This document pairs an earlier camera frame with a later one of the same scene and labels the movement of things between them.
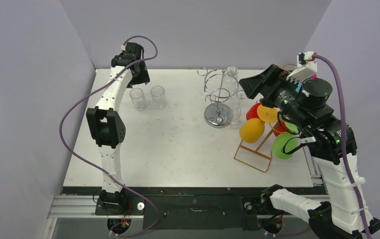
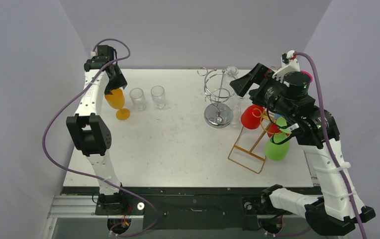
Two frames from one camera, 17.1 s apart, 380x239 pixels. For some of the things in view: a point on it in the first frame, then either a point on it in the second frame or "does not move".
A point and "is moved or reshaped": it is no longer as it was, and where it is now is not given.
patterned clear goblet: x=138 y=96 does not move
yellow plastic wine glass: x=251 y=130 is moved or reshaped
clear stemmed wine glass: x=236 y=118 does not move
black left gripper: x=142 y=79 -> x=120 y=82
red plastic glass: x=280 y=127 -> x=273 y=128
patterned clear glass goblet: x=158 y=93 does not move
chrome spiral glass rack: x=219 y=87 does not move
